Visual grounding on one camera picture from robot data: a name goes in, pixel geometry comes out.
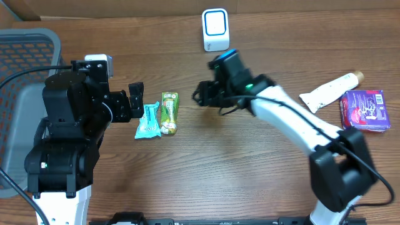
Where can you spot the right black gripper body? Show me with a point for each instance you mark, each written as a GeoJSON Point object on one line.
{"type": "Point", "coordinates": [214, 92]}

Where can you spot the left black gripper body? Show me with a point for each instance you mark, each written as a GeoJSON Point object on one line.
{"type": "Point", "coordinates": [125, 105]}

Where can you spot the green drink carton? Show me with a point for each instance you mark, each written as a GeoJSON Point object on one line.
{"type": "Point", "coordinates": [169, 112]}

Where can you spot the teal snack pouch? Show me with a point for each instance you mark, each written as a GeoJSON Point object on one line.
{"type": "Point", "coordinates": [148, 123]}

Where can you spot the white tube gold cap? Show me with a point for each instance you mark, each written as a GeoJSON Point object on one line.
{"type": "Point", "coordinates": [331, 91]}

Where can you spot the purple snack package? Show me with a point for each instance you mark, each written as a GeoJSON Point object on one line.
{"type": "Point", "coordinates": [364, 110]}

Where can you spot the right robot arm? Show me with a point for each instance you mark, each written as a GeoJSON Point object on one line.
{"type": "Point", "coordinates": [341, 167]}

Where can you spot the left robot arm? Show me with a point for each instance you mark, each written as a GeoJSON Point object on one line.
{"type": "Point", "coordinates": [60, 166]}

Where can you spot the white barcode scanner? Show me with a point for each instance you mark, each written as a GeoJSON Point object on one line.
{"type": "Point", "coordinates": [215, 30]}

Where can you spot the grey plastic mesh basket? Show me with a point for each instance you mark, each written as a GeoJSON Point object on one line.
{"type": "Point", "coordinates": [22, 105]}

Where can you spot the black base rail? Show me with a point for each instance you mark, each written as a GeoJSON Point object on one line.
{"type": "Point", "coordinates": [137, 218]}

